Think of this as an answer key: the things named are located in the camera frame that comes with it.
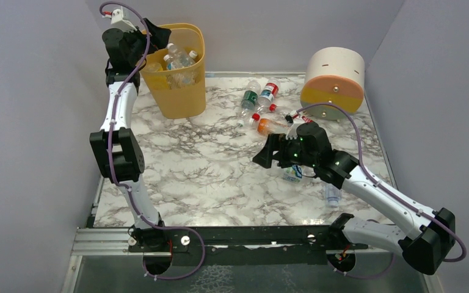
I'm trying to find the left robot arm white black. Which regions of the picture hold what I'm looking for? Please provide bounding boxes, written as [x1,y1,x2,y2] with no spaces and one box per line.
[89,18,171,243]

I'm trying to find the yellow plastic mesh bin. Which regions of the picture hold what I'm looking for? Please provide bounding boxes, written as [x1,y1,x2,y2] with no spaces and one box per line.
[146,23,206,119]

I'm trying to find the clear bottle dark green label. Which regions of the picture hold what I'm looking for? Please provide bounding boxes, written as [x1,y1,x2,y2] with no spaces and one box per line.
[236,80,261,127]

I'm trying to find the clear bottle green white label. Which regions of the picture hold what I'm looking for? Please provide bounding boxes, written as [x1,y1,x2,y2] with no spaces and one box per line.
[189,50,198,65]

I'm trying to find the orange drink bottle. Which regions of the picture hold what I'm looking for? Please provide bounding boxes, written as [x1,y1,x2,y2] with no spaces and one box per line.
[249,113,289,136]

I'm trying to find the small clear bottle blue cap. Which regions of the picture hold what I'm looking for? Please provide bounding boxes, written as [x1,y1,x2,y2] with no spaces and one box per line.
[324,184,342,208]

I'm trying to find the black aluminium base frame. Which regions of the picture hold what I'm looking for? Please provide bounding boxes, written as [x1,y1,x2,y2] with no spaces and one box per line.
[73,73,394,255]

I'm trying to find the clear bottle blue label red cap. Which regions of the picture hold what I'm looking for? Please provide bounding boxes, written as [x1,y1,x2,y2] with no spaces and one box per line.
[164,54,192,89]

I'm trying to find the clear bottle red white label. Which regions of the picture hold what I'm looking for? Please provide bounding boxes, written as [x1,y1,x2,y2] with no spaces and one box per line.
[269,104,313,125]

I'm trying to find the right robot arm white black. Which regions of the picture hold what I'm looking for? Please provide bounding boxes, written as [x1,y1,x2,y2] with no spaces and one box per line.
[252,122,456,275]

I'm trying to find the yellow juice bottle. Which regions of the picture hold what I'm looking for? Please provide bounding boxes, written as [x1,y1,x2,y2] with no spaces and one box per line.
[141,62,167,90]

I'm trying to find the clear unlabeled bottle white cap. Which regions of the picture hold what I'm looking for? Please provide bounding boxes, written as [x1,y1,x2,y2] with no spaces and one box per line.
[167,43,194,68]

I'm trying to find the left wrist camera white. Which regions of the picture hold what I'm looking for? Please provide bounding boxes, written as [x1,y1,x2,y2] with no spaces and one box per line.
[102,7,138,32]

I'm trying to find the white cylindrical container orange lid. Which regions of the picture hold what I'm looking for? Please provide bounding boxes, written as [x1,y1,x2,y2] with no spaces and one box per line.
[300,47,365,115]

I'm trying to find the clear bottle blue green label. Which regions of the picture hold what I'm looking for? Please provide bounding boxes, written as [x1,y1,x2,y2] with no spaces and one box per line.
[281,165,311,184]

